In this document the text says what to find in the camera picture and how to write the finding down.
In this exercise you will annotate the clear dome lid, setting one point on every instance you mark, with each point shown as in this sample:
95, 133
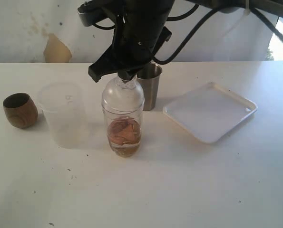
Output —
122, 96

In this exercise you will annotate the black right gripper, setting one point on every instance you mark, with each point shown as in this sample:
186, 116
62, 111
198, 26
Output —
132, 48

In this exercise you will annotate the white square plastic tray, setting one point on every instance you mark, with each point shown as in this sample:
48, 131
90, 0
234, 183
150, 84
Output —
210, 111

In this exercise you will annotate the translucent white plastic cup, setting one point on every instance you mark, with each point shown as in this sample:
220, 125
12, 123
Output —
64, 111

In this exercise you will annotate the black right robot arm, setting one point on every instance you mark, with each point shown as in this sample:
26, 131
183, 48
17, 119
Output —
136, 12

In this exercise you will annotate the brown wooden cubes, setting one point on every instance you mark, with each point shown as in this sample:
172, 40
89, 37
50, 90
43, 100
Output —
124, 131

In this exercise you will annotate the stainless steel cup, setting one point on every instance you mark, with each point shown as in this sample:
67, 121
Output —
149, 77

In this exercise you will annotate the clear plastic cup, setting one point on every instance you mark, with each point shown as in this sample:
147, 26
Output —
109, 117

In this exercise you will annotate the brown wooden cup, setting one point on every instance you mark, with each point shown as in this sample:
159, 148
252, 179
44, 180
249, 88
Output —
20, 110

